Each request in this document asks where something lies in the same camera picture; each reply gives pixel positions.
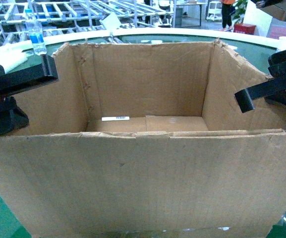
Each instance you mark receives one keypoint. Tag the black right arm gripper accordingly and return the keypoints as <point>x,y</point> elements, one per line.
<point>273,90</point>

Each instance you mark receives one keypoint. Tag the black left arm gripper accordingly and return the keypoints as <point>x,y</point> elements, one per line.
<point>11,116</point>

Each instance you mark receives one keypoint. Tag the large cardboard box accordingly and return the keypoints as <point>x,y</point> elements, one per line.
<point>187,158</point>

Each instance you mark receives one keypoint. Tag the red box on floor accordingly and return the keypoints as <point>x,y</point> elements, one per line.
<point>243,28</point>

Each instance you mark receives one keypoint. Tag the plastic water bottle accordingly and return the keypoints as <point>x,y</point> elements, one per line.
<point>35,32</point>

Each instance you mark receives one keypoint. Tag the person in orange jacket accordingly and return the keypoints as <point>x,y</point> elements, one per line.
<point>226,14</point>

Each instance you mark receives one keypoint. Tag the white barcode label strip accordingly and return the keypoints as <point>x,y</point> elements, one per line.
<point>115,118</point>

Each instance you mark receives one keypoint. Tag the metal roller rack frame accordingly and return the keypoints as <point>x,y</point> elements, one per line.
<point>71,16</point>

